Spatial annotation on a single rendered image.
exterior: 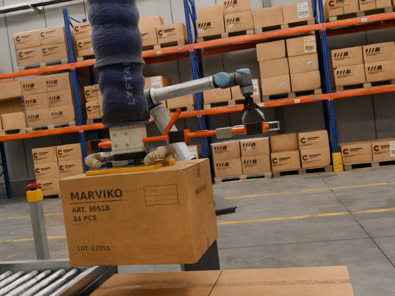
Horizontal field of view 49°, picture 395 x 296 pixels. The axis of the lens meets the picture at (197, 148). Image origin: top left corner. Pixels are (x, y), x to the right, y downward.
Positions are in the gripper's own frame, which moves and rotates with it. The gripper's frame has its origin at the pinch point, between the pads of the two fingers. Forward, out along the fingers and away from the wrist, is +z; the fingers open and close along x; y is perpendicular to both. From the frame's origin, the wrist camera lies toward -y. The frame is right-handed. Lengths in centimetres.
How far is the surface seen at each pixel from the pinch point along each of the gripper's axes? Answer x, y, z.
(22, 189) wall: -721, -667, 40
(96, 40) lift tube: -46, 117, -49
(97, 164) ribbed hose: -58, 118, 6
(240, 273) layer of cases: -9, 93, 72
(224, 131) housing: 2, 110, 3
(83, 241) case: -68, 126, 38
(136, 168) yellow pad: -38, 121, 11
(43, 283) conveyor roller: -114, 99, 63
